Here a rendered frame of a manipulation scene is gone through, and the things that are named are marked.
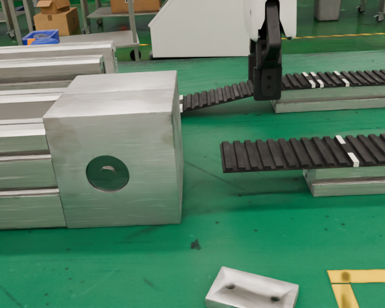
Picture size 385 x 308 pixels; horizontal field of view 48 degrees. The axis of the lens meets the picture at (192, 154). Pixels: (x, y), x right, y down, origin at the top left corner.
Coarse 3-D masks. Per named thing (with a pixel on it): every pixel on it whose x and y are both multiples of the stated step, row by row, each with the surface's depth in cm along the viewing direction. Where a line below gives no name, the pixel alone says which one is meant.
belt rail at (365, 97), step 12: (288, 96) 52; (300, 96) 52; (312, 96) 52; (324, 96) 52; (336, 96) 52; (348, 96) 53; (360, 96) 53; (372, 96) 53; (384, 96) 53; (276, 108) 53; (288, 108) 53; (300, 108) 53; (312, 108) 53; (324, 108) 53; (336, 108) 53; (348, 108) 53; (360, 108) 53
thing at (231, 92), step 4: (232, 84) 56; (224, 88) 55; (228, 88) 55; (232, 88) 55; (236, 88) 54; (224, 92) 54; (228, 92) 53; (232, 92) 54; (236, 92) 53; (240, 92) 53; (224, 96) 53; (228, 96) 52; (232, 96) 53; (236, 96) 51; (240, 96) 52; (228, 100) 52; (232, 100) 52
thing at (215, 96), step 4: (220, 88) 56; (208, 92) 56; (212, 92) 55; (216, 92) 55; (220, 92) 54; (208, 96) 55; (212, 96) 54; (216, 96) 54; (220, 96) 53; (212, 100) 52; (216, 100) 53; (220, 100) 52; (224, 100) 52; (212, 104) 52; (216, 104) 52
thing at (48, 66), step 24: (0, 48) 55; (24, 48) 54; (48, 48) 54; (72, 48) 54; (96, 48) 54; (0, 72) 48; (24, 72) 48; (48, 72) 48; (72, 72) 48; (96, 72) 48
